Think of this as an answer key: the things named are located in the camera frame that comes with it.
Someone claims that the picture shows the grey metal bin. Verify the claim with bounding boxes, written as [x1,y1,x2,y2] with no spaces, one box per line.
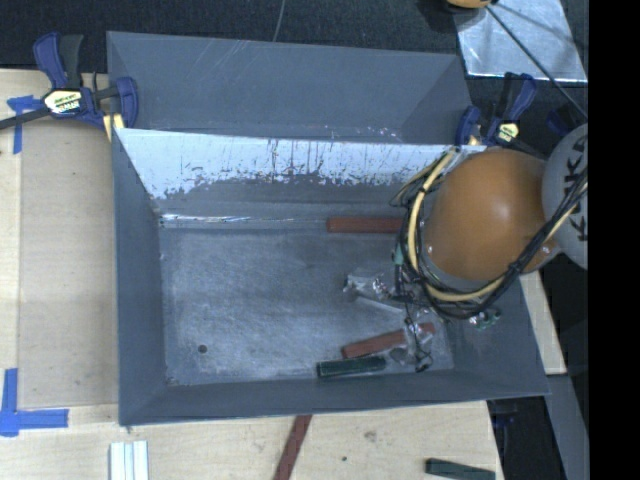
[105,30,552,427]

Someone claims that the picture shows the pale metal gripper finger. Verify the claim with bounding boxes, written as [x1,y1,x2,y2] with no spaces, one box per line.
[352,291,403,315]
[343,273,389,295]

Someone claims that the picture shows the dark green flat block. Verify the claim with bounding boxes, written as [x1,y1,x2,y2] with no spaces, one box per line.
[424,457,497,480]
[315,355,388,381]

